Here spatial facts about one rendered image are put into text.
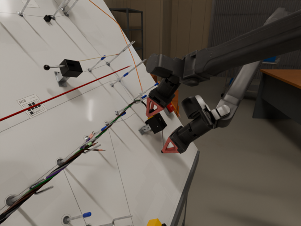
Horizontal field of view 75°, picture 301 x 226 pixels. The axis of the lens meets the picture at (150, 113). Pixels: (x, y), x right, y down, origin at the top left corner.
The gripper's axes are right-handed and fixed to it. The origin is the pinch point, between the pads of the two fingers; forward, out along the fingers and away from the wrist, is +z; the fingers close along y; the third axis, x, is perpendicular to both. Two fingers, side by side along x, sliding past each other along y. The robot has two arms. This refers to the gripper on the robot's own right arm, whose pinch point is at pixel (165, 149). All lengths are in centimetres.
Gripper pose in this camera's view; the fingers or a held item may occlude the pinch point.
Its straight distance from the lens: 74.0
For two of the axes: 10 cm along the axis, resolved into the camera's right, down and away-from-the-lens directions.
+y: -4.2, 3.0, -8.6
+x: 6.4, 7.7, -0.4
